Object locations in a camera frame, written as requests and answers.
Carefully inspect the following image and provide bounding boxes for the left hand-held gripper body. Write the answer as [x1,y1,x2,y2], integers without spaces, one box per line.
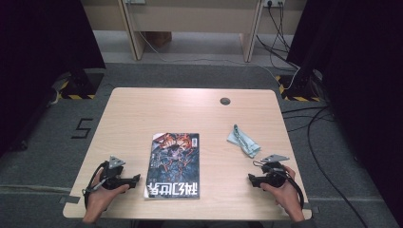
[100,155,130,191]

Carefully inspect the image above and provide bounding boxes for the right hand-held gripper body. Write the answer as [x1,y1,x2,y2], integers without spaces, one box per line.
[260,154,290,189]

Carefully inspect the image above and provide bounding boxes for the light blue cloth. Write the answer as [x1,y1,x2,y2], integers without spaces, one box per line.
[226,123,262,159]

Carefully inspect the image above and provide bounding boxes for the dark illustrated magazine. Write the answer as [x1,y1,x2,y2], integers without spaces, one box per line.
[144,132,201,200]

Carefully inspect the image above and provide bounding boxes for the person's left hand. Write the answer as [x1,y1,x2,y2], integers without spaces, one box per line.
[83,167,130,224]

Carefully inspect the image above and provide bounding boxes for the person's right hand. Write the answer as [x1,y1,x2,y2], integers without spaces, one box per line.
[259,165,306,222]

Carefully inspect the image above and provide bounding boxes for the stand base with hazard tape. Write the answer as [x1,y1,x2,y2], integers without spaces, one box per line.
[58,69,106,101]
[275,70,322,103]

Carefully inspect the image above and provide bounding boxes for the black curtain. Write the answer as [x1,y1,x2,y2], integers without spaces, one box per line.
[0,0,106,156]
[286,0,403,219]

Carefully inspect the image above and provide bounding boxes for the brown cardboard box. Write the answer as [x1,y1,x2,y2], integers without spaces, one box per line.
[142,30,173,48]

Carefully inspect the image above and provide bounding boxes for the beige wooden desk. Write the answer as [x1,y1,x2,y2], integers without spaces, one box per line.
[117,0,265,64]

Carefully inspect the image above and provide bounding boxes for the left hand-held gripper black cable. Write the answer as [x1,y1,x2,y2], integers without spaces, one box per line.
[82,161,110,212]

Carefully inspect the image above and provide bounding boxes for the hand-held gripper black cable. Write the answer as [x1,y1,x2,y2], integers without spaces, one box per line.
[283,170,306,211]
[82,161,110,212]

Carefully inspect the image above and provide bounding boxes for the right hand-held gripper black cable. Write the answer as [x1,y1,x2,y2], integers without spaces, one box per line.
[283,170,306,211]

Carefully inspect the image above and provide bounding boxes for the long black floor cable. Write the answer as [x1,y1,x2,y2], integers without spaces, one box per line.
[305,107,370,228]

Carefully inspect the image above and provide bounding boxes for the thick black floor cable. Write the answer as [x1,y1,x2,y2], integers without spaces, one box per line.
[256,34,300,70]

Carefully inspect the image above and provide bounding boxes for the white floor cable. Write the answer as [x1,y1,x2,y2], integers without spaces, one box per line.
[137,30,302,91]

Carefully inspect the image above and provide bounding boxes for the black power cable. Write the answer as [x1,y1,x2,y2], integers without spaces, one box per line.
[267,2,292,53]

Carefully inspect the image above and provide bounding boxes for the white wall socket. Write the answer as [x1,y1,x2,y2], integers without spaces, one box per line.
[262,0,286,8]

